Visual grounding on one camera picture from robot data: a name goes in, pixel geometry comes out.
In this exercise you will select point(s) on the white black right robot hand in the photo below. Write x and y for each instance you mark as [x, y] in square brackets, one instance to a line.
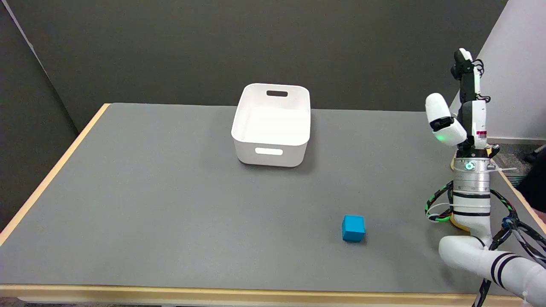
[473, 123]

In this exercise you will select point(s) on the blue cube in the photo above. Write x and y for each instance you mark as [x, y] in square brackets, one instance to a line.
[353, 228]

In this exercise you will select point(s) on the yellow paper cup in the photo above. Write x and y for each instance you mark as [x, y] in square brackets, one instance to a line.
[452, 165]

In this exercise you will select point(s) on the black chair caster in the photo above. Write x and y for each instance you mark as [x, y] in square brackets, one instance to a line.
[534, 155]

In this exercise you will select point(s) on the floor vent grille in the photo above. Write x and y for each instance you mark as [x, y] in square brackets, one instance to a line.
[517, 181]

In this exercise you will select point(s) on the person in black clothing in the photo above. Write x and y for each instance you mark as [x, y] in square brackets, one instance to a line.
[538, 187]

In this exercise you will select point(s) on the yellow pear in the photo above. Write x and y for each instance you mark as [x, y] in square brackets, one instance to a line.
[460, 224]

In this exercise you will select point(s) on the white plastic basket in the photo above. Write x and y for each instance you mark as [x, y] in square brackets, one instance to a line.
[273, 128]

